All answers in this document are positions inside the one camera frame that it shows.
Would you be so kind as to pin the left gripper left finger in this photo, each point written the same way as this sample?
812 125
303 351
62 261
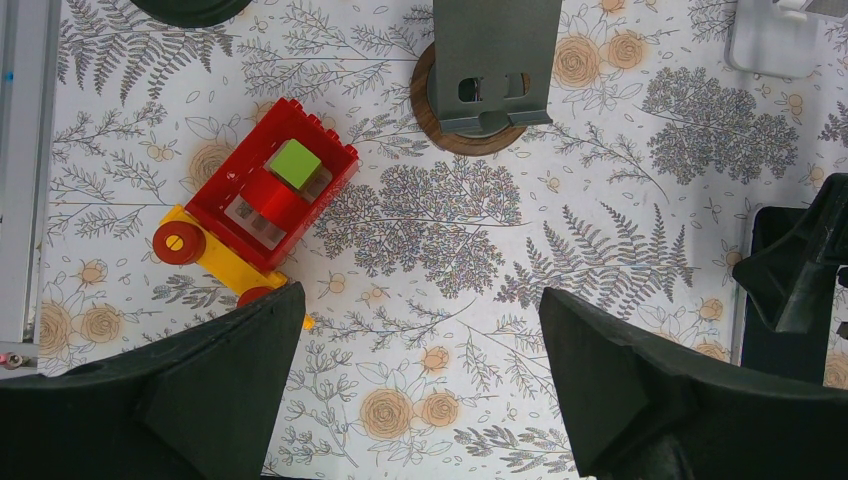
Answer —
199 404

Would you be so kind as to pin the floral patterned mat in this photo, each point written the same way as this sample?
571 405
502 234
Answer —
425 274

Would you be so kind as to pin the black phone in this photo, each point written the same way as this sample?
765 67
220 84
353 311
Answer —
754 345

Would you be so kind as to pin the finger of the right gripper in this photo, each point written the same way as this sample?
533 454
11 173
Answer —
790 274

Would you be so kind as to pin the white phone stand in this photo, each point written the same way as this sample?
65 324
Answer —
778 37

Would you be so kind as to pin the wooden-base grey phone stand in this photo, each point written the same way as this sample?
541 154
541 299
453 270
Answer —
486 76

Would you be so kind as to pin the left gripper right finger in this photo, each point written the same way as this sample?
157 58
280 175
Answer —
638 406

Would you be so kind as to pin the red yellow toy truck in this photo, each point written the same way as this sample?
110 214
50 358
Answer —
248 216

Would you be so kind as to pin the left black tripod stand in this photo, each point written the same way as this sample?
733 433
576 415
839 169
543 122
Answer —
192 13

